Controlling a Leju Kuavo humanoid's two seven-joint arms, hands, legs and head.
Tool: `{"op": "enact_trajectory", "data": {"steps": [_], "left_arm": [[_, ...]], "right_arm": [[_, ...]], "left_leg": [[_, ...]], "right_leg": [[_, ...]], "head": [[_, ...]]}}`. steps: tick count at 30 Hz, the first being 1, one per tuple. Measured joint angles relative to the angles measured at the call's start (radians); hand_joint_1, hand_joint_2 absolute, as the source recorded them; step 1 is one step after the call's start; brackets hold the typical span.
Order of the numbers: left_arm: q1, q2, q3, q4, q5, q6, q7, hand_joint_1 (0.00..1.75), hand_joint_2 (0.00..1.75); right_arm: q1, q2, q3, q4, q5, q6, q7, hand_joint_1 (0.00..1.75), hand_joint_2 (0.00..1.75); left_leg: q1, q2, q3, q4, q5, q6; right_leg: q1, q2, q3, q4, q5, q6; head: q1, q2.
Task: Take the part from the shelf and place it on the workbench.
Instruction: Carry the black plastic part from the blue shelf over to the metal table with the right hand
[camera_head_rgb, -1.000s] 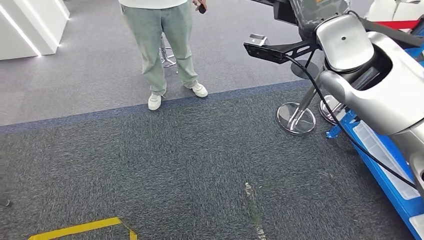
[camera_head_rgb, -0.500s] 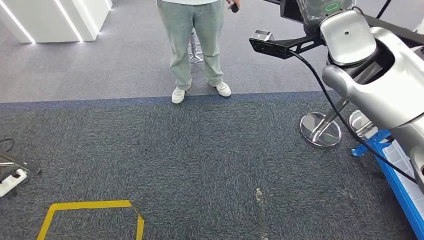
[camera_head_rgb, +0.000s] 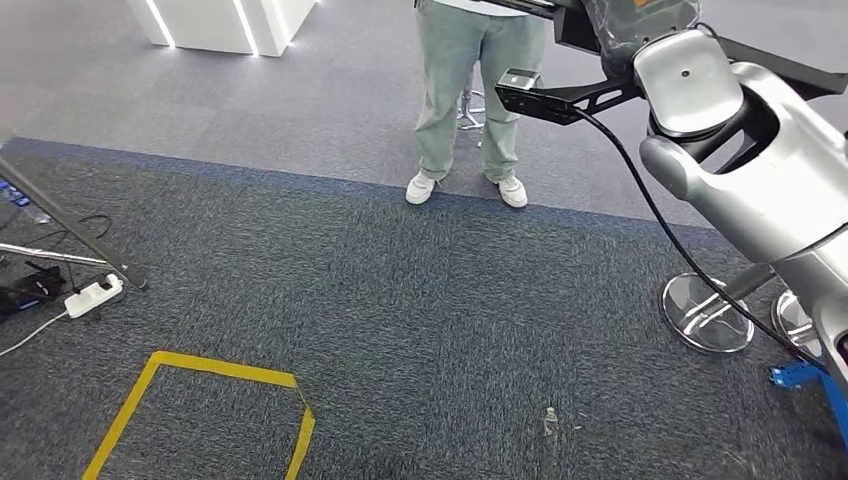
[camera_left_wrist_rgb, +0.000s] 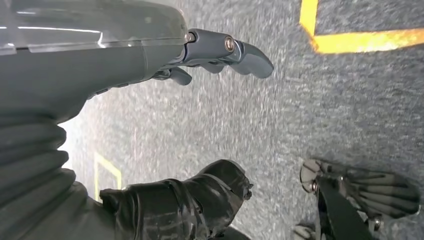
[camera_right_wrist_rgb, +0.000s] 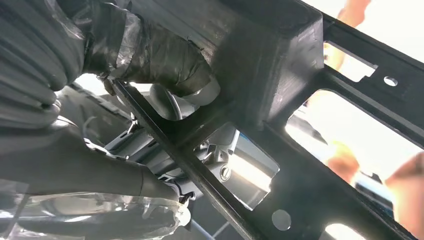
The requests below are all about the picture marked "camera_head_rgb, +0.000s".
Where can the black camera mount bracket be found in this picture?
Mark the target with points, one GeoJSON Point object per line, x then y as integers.
{"type": "Point", "coordinates": [550, 102]}

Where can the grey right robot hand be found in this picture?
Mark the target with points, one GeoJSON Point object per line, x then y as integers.
{"type": "Point", "coordinates": [636, 23]}

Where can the person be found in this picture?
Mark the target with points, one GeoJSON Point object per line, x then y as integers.
{"type": "Point", "coordinates": [457, 79]}

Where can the black plastic panel part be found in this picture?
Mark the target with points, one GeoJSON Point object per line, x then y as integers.
{"type": "Point", "coordinates": [570, 30]}

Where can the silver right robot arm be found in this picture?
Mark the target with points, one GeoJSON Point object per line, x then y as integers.
{"type": "Point", "coordinates": [762, 179]}

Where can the clear plastic scrap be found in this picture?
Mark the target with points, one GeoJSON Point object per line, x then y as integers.
{"type": "Point", "coordinates": [550, 420]}

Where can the black power adapter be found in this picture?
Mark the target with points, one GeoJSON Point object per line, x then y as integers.
{"type": "Point", "coordinates": [40, 285]}

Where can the dark grey table leg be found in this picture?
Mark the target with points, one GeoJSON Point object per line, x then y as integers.
{"type": "Point", "coordinates": [73, 228]}

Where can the chrome table bar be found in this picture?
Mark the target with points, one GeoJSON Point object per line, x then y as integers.
{"type": "Point", "coordinates": [46, 254]}

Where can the chrome chair base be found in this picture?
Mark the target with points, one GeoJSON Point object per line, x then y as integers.
{"type": "Point", "coordinates": [472, 116]}

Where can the yellow floor tape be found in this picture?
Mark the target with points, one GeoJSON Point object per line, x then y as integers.
{"type": "Point", "coordinates": [218, 368]}

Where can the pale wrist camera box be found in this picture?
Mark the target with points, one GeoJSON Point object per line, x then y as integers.
{"type": "Point", "coordinates": [518, 79]}

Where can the white lit display plinth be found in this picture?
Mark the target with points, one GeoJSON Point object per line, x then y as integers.
{"type": "Point", "coordinates": [212, 26]}

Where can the white power strip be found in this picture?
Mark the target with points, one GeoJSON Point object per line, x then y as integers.
{"type": "Point", "coordinates": [93, 298]}

